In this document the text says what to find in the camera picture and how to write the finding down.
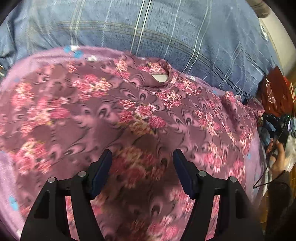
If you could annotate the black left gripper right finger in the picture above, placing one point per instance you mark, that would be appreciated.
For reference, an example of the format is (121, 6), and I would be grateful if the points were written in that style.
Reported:
(236, 220)

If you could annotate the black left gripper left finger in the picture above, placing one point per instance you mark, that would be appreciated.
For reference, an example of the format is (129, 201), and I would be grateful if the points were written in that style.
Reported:
(47, 219)

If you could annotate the purple floral garment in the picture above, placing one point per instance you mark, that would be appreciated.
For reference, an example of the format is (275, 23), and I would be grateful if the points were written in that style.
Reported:
(129, 129)

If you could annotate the person's right hand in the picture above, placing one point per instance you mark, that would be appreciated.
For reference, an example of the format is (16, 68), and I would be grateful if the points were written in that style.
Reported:
(276, 153)

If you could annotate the red plastic bag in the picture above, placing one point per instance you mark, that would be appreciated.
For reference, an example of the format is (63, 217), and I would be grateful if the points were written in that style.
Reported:
(276, 94)

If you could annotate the lilac flowered bedsheet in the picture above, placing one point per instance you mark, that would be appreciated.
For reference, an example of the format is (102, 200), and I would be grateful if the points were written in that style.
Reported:
(13, 185)

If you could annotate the brown striped pillow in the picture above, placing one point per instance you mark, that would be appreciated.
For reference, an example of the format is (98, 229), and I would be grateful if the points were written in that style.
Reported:
(261, 9)

